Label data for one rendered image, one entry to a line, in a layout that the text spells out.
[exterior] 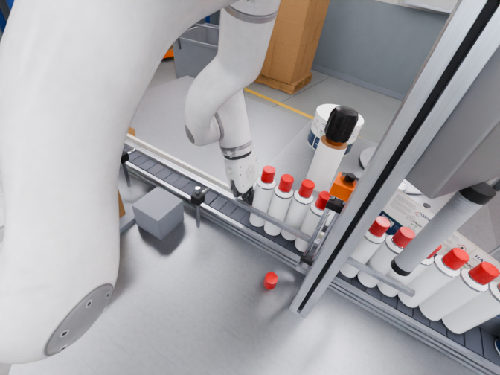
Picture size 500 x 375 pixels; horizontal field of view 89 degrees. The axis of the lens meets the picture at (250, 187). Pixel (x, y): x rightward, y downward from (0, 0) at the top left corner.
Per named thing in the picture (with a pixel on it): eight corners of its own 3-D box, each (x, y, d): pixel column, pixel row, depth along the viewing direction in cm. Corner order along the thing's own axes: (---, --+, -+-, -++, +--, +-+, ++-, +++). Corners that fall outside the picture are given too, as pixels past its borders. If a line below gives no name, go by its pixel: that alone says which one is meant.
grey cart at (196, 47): (204, 88, 359) (206, 6, 294) (247, 100, 350) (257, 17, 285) (172, 114, 294) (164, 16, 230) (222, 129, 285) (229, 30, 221)
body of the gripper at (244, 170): (238, 158, 62) (246, 196, 68) (258, 140, 69) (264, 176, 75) (213, 155, 65) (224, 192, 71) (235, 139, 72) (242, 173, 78)
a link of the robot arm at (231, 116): (226, 152, 61) (257, 138, 64) (212, 95, 54) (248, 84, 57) (210, 143, 67) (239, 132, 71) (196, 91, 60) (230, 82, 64)
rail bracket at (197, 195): (213, 216, 84) (214, 178, 72) (199, 231, 79) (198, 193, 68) (204, 212, 85) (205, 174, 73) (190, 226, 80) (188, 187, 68)
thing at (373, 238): (358, 267, 71) (396, 219, 57) (354, 282, 67) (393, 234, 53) (340, 257, 72) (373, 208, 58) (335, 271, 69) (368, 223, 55)
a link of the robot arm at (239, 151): (239, 149, 61) (241, 161, 62) (257, 135, 67) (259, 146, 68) (211, 147, 65) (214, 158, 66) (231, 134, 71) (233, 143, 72)
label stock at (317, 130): (355, 159, 111) (370, 129, 101) (310, 153, 110) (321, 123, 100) (344, 135, 126) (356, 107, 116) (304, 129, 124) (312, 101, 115)
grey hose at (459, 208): (410, 265, 49) (494, 185, 35) (408, 280, 47) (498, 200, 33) (391, 256, 50) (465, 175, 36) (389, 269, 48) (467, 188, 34)
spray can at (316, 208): (315, 247, 74) (341, 197, 60) (303, 257, 71) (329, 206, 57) (301, 235, 76) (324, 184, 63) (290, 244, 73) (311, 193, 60)
